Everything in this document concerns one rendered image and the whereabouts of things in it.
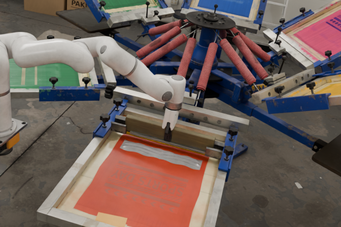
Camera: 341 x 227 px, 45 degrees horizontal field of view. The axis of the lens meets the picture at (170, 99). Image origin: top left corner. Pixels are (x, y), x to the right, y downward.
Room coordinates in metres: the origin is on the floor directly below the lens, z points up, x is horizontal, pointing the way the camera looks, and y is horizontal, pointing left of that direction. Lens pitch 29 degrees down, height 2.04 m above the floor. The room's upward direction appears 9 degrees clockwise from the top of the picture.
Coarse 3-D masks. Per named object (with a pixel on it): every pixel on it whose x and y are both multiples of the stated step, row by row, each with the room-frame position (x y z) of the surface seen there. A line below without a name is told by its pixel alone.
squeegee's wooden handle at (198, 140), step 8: (128, 120) 1.55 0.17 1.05; (136, 120) 1.55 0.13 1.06; (144, 120) 1.55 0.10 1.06; (128, 128) 1.55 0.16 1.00; (136, 128) 1.55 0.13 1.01; (144, 128) 1.54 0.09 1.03; (152, 128) 1.53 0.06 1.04; (160, 128) 1.53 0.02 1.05; (176, 128) 1.53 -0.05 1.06; (160, 136) 1.53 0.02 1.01; (176, 136) 1.52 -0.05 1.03; (184, 136) 1.51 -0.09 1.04; (192, 136) 1.50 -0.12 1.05; (200, 136) 1.50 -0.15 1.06; (208, 136) 1.51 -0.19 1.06; (184, 144) 1.51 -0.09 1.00; (192, 144) 1.50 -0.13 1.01; (200, 144) 1.50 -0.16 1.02; (208, 144) 1.49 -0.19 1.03
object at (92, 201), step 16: (144, 144) 1.52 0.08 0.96; (160, 144) 1.54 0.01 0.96; (112, 160) 1.37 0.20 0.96; (128, 160) 1.39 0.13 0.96; (144, 160) 1.41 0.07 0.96; (96, 176) 1.25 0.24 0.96; (96, 192) 1.17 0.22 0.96; (80, 208) 1.07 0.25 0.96; (96, 208) 1.09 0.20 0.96; (112, 208) 1.10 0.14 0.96; (128, 208) 1.11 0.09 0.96
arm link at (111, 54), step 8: (80, 40) 1.43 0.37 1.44; (88, 40) 1.44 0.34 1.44; (96, 40) 1.45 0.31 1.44; (104, 40) 1.44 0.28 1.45; (112, 40) 1.45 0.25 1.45; (88, 48) 1.43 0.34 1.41; (96, 48) 1.43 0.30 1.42; (104, 48) 1.39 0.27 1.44; (112, 48) 1.38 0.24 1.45; (120, 48) 1.41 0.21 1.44; (96, 56) 1.46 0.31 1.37; (104, 56) 1.36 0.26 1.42; (112, 56) 1.36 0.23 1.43; (120, 56) 1.38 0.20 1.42; (128, 56) 1.41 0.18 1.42; (112, 64) 1.37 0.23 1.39; (120, 64) 1.38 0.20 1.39; (128, 64) 1.39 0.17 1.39; (120, 72) 1.39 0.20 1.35; (128, 72) 1.39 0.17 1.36
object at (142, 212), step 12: (192, 156) 1.49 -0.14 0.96; (204, 156) 1.50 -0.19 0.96; (156, 168) 1.36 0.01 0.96; (168, 168) 1.38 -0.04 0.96; (180, 168) 1.39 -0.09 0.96; (204, 168) 1.42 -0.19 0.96; (192, 180) 1.32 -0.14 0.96; (192, 192) 1.25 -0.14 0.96; (144, 204) 1.15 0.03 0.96; (180, 204) 1.18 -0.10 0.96; (192, 204) 1.19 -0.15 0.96; (132, 216) 1.08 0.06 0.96; (144, 216) 1.09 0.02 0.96; (156, 216) 1.10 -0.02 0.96; (168, 216) 1.10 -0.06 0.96; (180, 216) 1.11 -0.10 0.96
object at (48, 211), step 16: (128, 112) 1.72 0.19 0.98; (144, 112) 1.73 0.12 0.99; (192, 128) 1.67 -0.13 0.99; (208, 128) 1.68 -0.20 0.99; (96, 144) 1.41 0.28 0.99; (80, 160) 1.29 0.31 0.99; (64, 176) 1.19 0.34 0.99; (224, 176) 1.34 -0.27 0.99; (64, 192) 1.11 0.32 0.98; (48, 208) 1.02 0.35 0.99; (208, 208) 1.14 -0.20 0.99; (64, 224) 0.98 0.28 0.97; (80, 224) 0.97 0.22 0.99; (96, 224) 0.98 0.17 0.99; (208, 224) 1.06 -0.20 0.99
